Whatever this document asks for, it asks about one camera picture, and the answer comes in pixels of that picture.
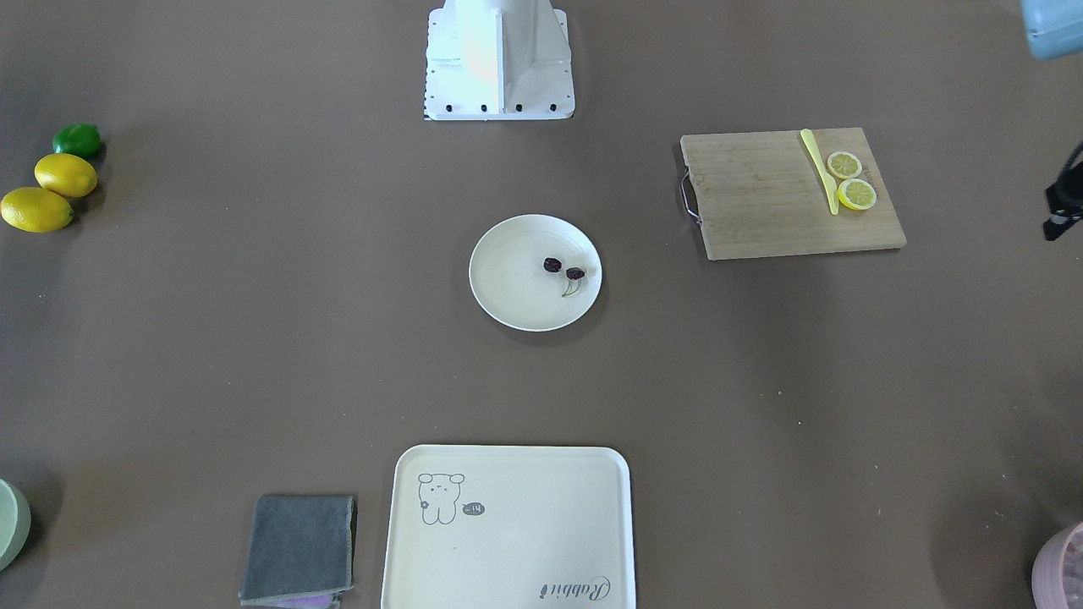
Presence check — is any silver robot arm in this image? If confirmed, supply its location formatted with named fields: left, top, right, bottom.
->
left=1019, top=1, right=1082, bottom=242

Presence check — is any green lime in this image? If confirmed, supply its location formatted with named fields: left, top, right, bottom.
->
left=52, top=124, right=103, bottom=161

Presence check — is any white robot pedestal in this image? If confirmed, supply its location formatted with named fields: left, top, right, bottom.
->
left=423, top=1, right=576, bottom=121

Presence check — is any dark red cherry pair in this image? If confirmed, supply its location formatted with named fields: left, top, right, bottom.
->
left=542, top=257, right=585, bottom=298

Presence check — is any cream round plate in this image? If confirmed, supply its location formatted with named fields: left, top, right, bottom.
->
left=468, top=213, right=604, bottom=332

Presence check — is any wooden cutting board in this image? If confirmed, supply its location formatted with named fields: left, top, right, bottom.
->
left=679, top=127, right=908, bottom=260

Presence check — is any yellow plastic knife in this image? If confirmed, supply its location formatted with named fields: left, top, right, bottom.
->
left=798, top=129, right=839, bottom=216

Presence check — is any mint green bowl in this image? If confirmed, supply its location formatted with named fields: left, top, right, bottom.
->
left=1, top=479, right=32, bottom=570

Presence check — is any cream rectangular tray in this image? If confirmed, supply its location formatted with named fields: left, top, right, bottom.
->
left=382, top=446, right=637, bottom=608

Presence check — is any pink bowl with ice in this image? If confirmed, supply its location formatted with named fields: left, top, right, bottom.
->
left=1031, top=523, right=1082, bottom=608

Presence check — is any yellow lemon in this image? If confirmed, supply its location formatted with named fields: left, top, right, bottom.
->
left=1, top=187, right=76, bottom=233
left=34, top=153, right=97, bottom=198

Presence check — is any grey folded cloth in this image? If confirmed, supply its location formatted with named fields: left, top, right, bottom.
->
left=239, top=494, right=355, bottom=608

